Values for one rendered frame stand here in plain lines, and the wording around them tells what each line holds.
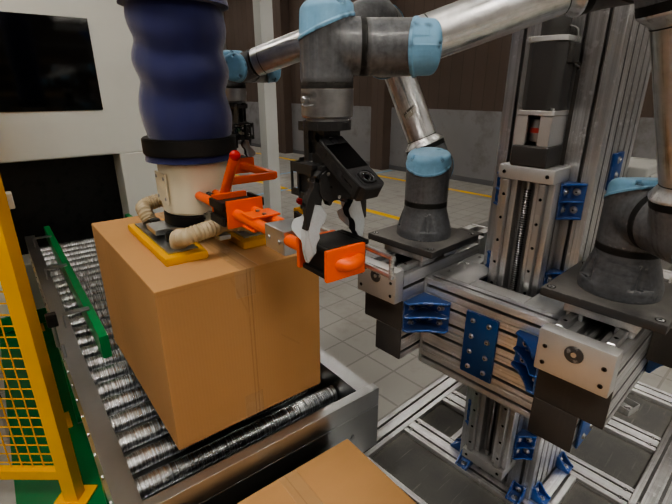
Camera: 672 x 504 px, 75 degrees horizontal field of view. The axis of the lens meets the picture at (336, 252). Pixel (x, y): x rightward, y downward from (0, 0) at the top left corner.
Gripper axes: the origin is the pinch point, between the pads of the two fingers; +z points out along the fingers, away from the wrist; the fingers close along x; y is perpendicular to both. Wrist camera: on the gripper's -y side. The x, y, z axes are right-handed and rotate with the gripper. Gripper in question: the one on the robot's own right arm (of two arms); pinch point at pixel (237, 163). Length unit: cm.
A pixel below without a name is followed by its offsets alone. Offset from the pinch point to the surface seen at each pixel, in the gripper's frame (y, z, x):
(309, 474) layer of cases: 73, 64, -21
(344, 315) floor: -63, 118, 96
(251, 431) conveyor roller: 52, 64, -26
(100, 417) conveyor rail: 28, 59, -58
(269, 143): -218, 22, 132
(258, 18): -221, -78, 130
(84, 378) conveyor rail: 6, 58, -59
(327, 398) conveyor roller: 53, 65, -1
